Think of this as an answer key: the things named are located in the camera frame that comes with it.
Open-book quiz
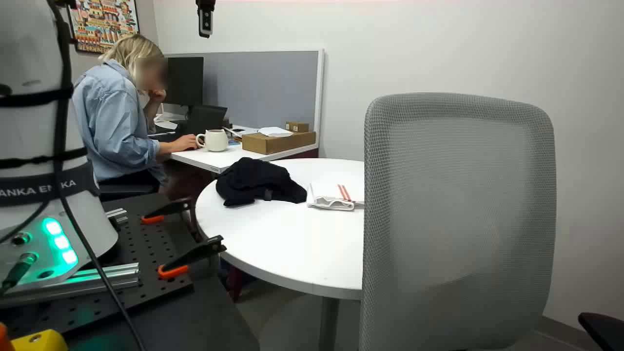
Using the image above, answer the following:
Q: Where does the black office chair seat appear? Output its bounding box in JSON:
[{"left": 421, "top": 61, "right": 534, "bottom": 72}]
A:
[{"left": 95, "top": 170, "right": 163, "bottom": 201}]

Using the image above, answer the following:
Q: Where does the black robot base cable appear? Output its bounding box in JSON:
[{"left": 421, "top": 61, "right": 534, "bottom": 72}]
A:
[{"left": 44, "top": 0, "right": 148, "bottom": 351}]

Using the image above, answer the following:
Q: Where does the grey mesh chair backrest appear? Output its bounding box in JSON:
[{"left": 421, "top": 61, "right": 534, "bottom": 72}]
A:
[{"left": 358, "top": 92, "right": 557, "bottom": 351}]

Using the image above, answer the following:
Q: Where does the green tipped cable plug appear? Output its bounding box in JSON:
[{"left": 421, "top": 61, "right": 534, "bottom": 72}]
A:
[{"left": 0, "top": 252, "right": 40, "bottom": 297}]

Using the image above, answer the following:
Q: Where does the white office desk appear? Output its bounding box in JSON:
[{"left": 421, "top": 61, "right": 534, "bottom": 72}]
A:
[{"left": 169, "top": 139, "right": 319, "bottom": 176}]

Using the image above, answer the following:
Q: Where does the black computer monitor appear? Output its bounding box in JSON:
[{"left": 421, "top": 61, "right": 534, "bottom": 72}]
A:
[{"left": 165, "top": 55, "right": 204, "bottom": 109}]

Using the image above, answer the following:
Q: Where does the colourful wall poster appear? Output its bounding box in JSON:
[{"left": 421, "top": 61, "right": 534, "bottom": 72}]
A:
[{"left": 66, "top": 0, "right": 142, "bottom": 57}]

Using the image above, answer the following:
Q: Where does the person in blue shirt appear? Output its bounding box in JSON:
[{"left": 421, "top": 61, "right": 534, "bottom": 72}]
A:
[{"left": 70, "top": 33, "right": 200, "bottom": 197}]

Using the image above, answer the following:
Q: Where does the black laptop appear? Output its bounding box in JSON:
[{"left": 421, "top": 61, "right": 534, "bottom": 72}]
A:
[{"left": 175, "top": 104, "right": 229, "bottom": 137}]

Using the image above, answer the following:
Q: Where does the folded white cloth red stripe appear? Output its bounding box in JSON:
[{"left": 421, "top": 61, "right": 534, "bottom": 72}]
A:
[{"left": 305, "top": 182, "right": 366, "bottom": 215}]

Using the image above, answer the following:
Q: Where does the white paper sheet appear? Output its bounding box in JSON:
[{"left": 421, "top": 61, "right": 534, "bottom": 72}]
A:
[{"left": 257, "top": 125, "right": 296, "bottom": 139}]

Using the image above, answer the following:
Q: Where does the black orange bar clamp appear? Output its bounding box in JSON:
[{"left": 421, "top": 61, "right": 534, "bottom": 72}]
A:
[
  {"left": 140, "top": 197, "right": 194, "bottom": 228},
  {"left": 155, "top": 234, "right": 227, "bottom": 283}
]

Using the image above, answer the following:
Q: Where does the white mug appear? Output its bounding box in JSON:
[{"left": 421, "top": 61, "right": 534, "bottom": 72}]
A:
[{"left": 192, "top": 127, "right": 229, "bottom": 154}]

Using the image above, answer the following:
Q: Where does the aluminium rail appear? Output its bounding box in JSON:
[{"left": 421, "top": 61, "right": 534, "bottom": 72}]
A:
[{"left": 0, "top": 261, "right": 142, "bottom": 302}]

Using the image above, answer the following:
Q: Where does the black t-shirt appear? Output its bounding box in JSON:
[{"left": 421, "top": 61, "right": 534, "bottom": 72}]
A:
[{"left": 214, "top": 156, "right": 307, "bottom": 209}]

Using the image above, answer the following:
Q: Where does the black chair part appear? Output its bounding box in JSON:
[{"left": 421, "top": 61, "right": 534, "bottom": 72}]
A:
[{"left": 577, "top": 310, "right": 624, "bottom": 351}]

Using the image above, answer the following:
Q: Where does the large flat cardboard box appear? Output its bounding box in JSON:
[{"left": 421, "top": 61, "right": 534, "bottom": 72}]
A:
[{"left": 239, "top": 129, "right": 317, "bottom": 156}]

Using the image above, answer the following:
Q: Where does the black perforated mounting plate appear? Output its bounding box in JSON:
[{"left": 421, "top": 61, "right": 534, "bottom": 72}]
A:
[{"left": 0, "top": 205, "right": 226, "bottom": 338}]

